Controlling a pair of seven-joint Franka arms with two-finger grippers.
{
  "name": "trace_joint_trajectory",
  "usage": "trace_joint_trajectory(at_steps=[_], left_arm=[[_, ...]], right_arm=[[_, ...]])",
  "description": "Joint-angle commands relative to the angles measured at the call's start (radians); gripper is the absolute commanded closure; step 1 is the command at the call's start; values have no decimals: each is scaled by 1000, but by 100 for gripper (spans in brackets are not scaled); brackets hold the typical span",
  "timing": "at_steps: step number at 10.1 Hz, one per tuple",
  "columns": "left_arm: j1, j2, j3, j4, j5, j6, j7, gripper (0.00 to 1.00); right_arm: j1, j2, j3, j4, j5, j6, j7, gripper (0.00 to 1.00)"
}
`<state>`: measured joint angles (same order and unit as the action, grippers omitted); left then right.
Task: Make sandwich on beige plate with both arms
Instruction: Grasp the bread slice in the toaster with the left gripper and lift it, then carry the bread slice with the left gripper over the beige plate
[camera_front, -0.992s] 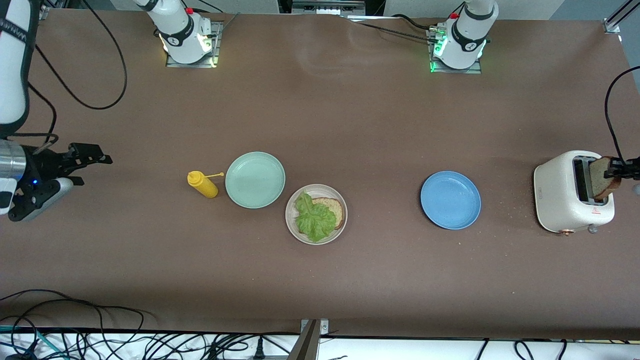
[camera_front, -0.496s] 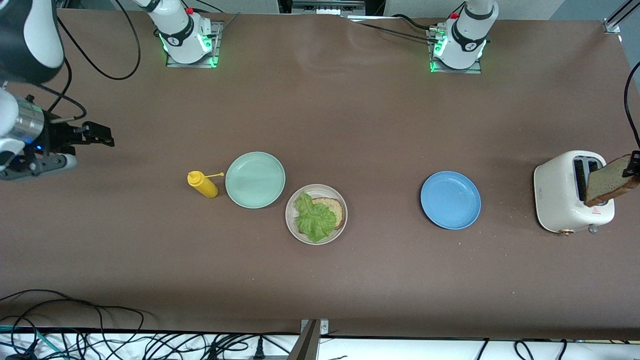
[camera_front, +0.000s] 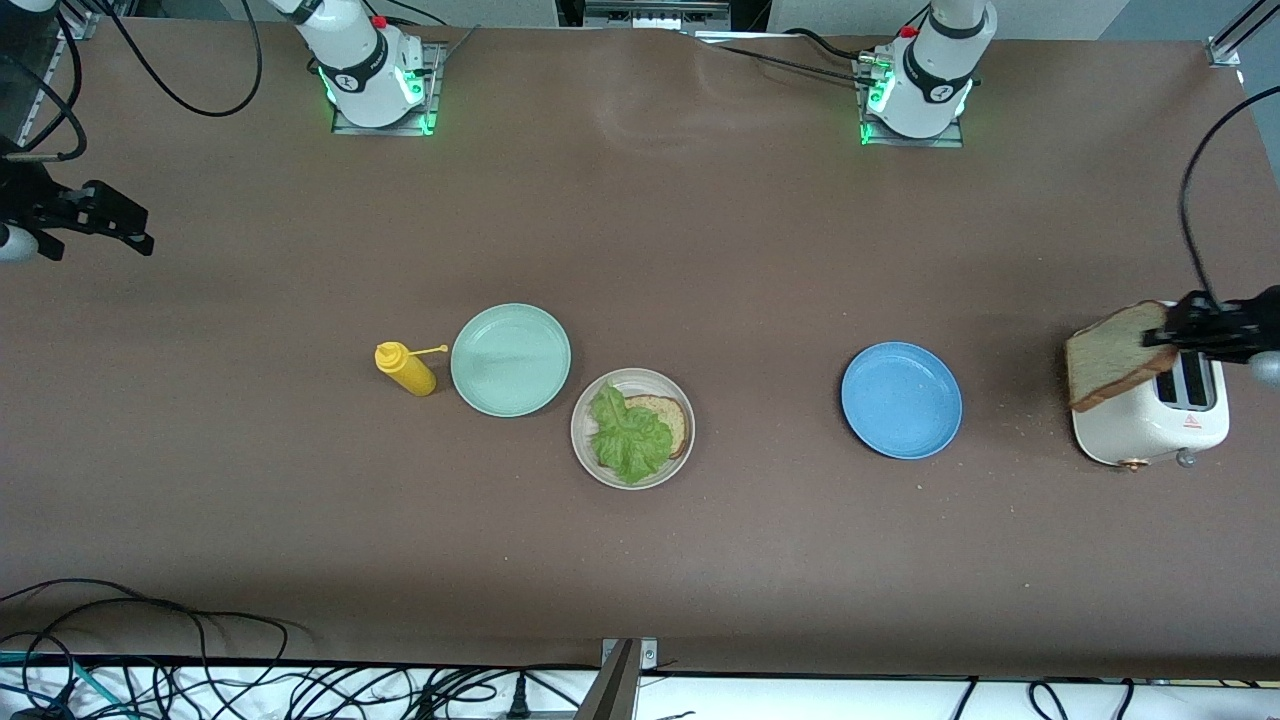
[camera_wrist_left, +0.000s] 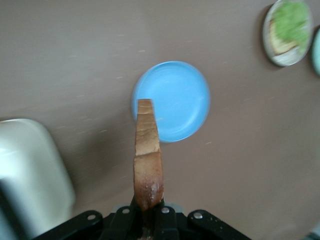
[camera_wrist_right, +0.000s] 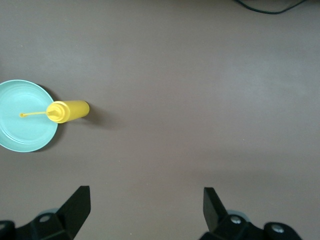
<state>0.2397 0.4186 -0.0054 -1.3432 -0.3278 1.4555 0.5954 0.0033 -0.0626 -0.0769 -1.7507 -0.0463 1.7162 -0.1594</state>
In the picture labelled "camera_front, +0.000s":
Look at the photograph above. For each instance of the black power plug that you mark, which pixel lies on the black power plug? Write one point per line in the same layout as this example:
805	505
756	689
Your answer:
518	700

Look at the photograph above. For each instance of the brown bread slice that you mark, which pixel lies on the brown bread slice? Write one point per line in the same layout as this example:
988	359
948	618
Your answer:
1110	360
672	415

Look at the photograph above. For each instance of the dark glass panel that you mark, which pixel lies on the dark glass panel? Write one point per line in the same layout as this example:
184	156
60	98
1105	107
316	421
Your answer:
20	60

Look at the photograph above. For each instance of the beige plate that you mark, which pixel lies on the beige plate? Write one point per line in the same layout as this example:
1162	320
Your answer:
600	470

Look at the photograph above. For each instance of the yellow mustard squeeze bottle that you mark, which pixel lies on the yellow mustard squeeze bottle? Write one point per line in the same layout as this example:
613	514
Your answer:
408	370

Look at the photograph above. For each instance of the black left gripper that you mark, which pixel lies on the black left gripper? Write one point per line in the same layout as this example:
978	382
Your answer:
1232	327

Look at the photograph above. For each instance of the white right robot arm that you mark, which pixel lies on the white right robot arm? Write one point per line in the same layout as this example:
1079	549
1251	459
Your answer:
360	70

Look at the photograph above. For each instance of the green lettuce leaf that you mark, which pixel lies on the green lettuce leaf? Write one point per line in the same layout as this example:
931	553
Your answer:
630	440

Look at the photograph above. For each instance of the aluminium frame profile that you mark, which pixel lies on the aluminium frame profile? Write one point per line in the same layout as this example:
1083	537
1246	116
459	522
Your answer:
1235	40

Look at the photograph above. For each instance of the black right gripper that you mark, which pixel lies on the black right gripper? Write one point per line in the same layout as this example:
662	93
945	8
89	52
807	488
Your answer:
27	199

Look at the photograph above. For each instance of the blue plate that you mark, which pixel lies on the blue plate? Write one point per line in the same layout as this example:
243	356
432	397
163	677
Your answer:
900	400

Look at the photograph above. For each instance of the mint green plate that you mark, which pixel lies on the mint green plate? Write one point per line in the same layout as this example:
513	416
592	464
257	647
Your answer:
510	360

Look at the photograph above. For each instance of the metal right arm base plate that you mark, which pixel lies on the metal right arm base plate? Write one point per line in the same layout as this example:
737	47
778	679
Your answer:
432	100

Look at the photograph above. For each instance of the aluminium profile bracket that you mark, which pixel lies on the aluminium profile bracket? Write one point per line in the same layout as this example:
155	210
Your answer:
615	690

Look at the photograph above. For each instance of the metal box device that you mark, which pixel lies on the metal box device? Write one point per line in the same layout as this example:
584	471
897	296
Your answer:
655	14

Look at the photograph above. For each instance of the aluminium frame rail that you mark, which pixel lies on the aluminium frame rail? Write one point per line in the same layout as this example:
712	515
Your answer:
50	70

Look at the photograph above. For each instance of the white toaster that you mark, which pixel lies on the white toaster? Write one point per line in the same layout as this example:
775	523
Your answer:
1150	430

